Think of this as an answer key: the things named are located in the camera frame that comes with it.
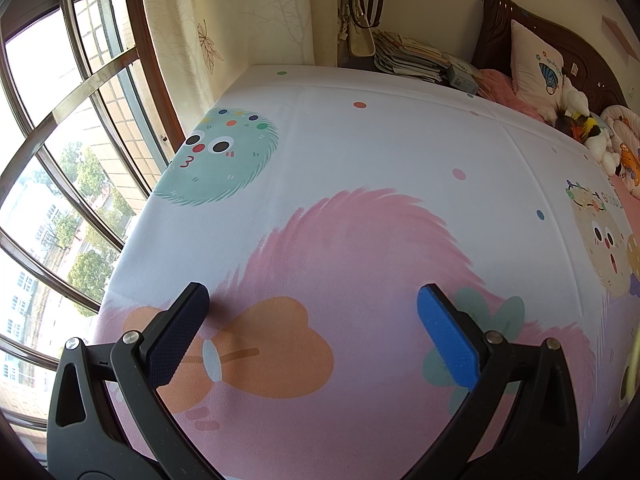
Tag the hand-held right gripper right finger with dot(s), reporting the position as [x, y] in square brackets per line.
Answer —
[447, 340]

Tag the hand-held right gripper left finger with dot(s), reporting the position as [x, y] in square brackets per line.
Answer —
[180, 340]

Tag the cartoon monster printed tablecloth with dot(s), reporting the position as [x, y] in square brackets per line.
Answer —
[375, 210]

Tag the window with metal grille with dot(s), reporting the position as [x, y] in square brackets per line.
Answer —
[75, 160]

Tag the brown fuzzy toy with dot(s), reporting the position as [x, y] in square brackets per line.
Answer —
[567, 125]

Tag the pink bed sheet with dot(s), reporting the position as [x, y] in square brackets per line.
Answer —
[492, 85]

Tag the white bee plush toy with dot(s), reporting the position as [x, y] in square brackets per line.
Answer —
[575, 97]

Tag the stack of books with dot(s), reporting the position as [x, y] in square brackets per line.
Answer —
[405, 55]

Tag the white cartoon pillow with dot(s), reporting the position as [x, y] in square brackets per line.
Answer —
[530, 60]

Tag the cream floral curtain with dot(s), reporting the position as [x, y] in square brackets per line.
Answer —
[225, 10]

